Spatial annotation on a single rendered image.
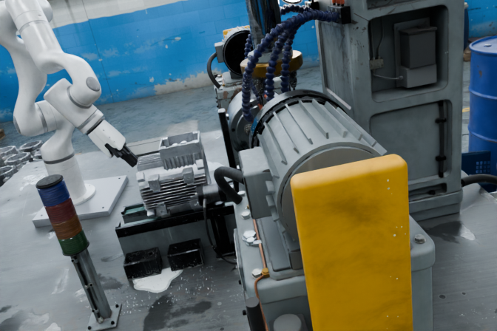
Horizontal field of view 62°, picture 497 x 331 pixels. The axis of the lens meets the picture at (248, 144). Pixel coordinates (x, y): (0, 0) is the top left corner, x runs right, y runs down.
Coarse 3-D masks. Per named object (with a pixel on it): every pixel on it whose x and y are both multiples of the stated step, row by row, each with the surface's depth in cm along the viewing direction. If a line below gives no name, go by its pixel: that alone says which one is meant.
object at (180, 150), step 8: (176, 136) 130; (184, 136) 130; (192, 136) 130; (160, 144) 125; (168, 144) 129; (176, 144) 125; (184, 144) 121; (192, 144) 121; (200, 144) 126; (160, 152) 121; (168, 152) 121; (176, 152) 122; (184, 152) 122; (192, 152) 122; (200, 152) 122; (168, 160) 122; (176, 160) 123; (184, 160) 123; (192, 160) 123; (168, 168) 123; (176, 168) 123
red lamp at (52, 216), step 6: (60, 204) 94; (66, 204) 95; (72, 204) 97; (48, 210) 94; (54, 210) 94; (60, 210) 94; (66, 210) 95; (72, 210) 97; (48, 216) 96; (54, 216) 94; (60, 216) 95; (66, 216) 95; (54, 222) 95
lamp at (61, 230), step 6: (72, 216) 97; (60, 222) 95; (66, 222) 96; (72, 222) 97; (78, 222) 98; (54, 228) 96; (60, 228) 96; (66, 228) 96; (72, 228) 97; (78, 228) 98; (60, 234) 96; (66, 234) 96; (72, 234) 97
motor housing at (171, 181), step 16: (144, 160) 125; (160, 160) 124; (160, 176) 123; (176, 176) 121; (208, 176) 138; (144, 192) 122; (160, 192) 122; (176, 192) 122; (192, 192) 122; (176, 208) 128
